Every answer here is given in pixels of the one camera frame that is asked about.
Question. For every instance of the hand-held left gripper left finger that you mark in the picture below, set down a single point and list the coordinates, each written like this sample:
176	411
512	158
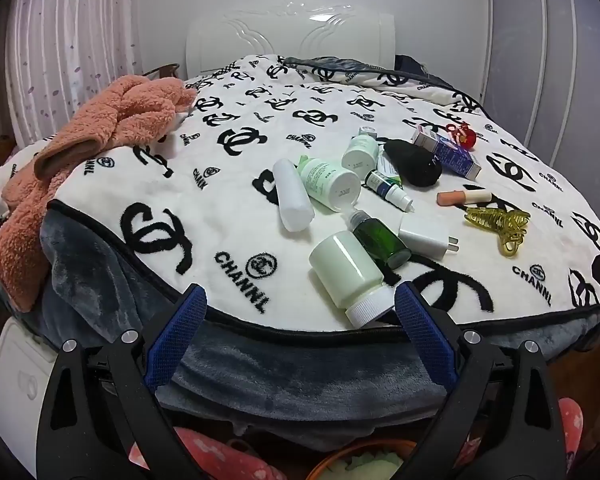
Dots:
172	340

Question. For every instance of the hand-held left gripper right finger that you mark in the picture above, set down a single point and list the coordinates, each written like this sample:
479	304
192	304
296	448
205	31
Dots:
427	340

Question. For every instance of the white charger plug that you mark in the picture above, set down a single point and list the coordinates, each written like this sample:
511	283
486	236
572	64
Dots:
422	235

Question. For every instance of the large white plastic bottle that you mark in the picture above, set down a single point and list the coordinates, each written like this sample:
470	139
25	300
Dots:
345	272

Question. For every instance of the orange lip balm tube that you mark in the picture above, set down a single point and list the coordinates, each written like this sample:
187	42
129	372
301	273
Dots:
462	197

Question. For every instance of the orange plastic bin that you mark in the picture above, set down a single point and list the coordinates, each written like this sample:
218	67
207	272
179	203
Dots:
330	452

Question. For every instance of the eye drop bottle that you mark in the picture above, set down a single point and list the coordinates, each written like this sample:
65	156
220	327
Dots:
382	184

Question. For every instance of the large green-white jar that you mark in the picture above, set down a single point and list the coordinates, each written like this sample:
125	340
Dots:
325	182

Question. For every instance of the white tube bottle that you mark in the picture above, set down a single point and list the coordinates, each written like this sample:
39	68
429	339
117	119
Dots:
292	195

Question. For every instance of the small green-white jar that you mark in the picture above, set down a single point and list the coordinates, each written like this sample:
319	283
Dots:
359	154

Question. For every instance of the green glass bottle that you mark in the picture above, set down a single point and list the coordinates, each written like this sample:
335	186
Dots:
380	240

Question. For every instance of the person's left leg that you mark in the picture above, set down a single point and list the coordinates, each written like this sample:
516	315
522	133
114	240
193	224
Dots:
215	455

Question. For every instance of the person's leg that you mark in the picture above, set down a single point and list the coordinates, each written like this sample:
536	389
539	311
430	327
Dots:
570	430
215	455

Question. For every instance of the printed blanket with grey backing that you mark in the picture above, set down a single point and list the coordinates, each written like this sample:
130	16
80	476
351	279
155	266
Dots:
220	220

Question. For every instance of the yellow hair claw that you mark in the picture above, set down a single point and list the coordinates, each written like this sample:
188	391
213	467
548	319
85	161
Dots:
502	227

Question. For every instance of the white plastic storage box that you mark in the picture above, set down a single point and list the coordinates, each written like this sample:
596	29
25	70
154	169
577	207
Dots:
22	380

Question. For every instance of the person's right leg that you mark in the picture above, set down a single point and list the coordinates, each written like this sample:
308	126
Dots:
570	430

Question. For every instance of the white green paper packet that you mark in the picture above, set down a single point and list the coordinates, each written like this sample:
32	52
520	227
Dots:
387	165

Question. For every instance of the blue purple carton box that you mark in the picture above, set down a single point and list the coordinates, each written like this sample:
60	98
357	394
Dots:
447	155

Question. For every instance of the small white-capped bottle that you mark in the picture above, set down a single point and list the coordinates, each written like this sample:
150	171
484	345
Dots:
367	132

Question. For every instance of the pink fleece garment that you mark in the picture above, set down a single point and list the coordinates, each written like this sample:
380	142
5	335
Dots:
100	125

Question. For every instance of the printed pillow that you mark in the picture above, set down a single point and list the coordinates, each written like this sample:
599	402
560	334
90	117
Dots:
380	77

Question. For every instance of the white dotted curtain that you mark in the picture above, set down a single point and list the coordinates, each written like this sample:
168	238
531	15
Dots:
70	45

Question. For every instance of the grey wardrobe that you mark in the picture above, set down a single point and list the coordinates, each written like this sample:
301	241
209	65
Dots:
555	50

